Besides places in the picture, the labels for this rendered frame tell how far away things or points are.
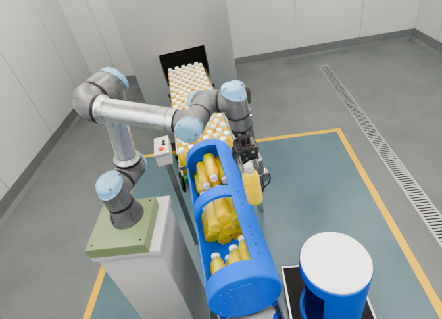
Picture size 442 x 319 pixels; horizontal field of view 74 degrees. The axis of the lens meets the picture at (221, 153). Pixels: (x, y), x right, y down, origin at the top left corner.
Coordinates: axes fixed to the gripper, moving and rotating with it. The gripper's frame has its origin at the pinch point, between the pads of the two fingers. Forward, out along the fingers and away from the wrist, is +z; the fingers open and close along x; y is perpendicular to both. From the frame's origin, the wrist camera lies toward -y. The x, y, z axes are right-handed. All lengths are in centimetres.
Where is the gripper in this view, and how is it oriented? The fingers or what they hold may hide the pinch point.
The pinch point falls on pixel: (248, 167)
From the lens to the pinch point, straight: 113.1
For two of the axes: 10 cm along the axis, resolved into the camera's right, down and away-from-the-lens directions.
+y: 1.6, 5.7, -8.1
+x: 9.6, -2.6, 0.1
